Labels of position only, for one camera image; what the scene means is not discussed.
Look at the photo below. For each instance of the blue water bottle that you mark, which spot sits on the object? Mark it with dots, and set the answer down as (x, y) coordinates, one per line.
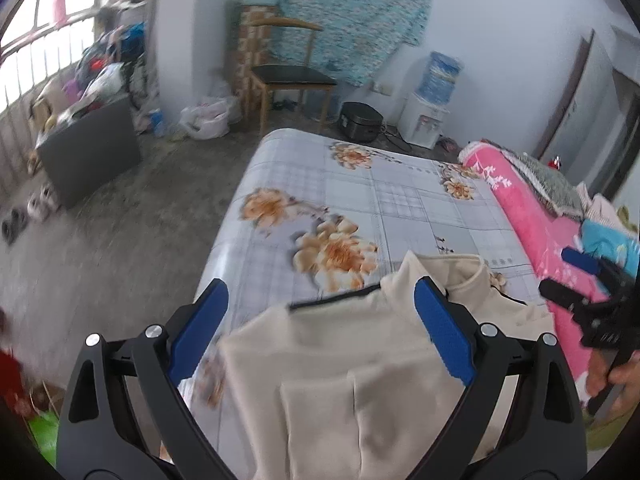
(440, 77)

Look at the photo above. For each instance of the black rice cooker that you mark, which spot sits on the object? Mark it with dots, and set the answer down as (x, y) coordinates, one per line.
(360, 122)

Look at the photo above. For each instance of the red cloth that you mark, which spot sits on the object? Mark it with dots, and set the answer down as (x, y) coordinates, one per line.
(12, 370)

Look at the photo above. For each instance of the wooden chair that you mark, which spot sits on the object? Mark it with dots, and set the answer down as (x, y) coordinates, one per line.
(292, 75)

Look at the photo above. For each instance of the pale pink cloth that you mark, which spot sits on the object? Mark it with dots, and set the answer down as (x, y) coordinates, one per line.
(600, 205)

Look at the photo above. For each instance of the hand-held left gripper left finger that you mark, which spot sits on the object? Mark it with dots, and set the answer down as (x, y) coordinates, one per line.
(200, 330)

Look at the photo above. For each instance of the green bag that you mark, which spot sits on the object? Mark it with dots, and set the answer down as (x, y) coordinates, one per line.
(45, 435)

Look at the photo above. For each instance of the floral bed sheet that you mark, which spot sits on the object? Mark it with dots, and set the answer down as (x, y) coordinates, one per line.
(400, 200)

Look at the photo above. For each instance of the blue cloth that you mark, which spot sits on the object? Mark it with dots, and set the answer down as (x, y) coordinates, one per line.
(610, 245)

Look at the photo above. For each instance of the pink blanket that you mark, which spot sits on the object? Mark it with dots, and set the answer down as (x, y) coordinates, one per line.
(530, 225)

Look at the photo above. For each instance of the pile of household clutter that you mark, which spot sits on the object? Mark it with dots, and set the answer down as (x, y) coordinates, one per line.
(100, 70)

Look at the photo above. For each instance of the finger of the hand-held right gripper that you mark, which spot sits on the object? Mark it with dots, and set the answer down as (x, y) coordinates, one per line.
(562, 295)
(582, 261)

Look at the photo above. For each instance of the dark shoe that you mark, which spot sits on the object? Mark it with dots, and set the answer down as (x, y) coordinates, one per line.
(9, 232)
(19, 217)

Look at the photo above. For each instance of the pink slipper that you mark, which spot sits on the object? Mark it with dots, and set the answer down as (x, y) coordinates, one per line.
(37, 207)
(50, 194)

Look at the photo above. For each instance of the patterned wooden cabinet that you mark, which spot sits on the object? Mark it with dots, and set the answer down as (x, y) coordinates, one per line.
(250, 45)

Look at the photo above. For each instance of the white plastic bag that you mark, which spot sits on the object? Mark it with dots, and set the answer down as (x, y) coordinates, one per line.
(207, 120)

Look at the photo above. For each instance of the blue and white bag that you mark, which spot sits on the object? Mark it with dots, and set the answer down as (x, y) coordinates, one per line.
(157, 122)

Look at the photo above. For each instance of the white wall socket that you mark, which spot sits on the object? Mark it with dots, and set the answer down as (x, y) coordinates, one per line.
(382, 89)

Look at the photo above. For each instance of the person's right hand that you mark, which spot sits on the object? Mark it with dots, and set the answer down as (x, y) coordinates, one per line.
(625, 377)

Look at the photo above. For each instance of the metal window railing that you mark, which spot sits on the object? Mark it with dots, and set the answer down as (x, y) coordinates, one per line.
(30, 85)

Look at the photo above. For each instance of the beige jacket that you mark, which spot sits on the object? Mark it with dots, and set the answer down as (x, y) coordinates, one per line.
(325, 360)

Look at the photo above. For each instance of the grey knitted blanket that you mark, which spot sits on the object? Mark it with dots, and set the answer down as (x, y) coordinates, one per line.
(550, 185)

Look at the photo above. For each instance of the teal wall cloth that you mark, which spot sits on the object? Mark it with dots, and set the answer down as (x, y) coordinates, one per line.
(350, 10)

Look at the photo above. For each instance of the white water dispenser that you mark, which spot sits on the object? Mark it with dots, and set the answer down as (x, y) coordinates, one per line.
(420, 122)

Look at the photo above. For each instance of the dark box with clutter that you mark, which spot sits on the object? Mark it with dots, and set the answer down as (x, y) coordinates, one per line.
(90, 160)

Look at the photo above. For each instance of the green cloth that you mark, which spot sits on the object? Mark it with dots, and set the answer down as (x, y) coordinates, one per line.
(607, 432)

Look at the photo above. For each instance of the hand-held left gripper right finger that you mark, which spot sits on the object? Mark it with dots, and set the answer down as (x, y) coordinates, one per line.
(442, 325)

